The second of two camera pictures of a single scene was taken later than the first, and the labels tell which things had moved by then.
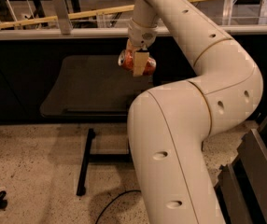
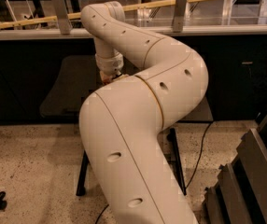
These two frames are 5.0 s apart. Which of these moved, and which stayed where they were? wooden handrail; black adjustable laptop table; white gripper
Moved: white gripper
Stayed: black adjustable laptop table; wooden handrail
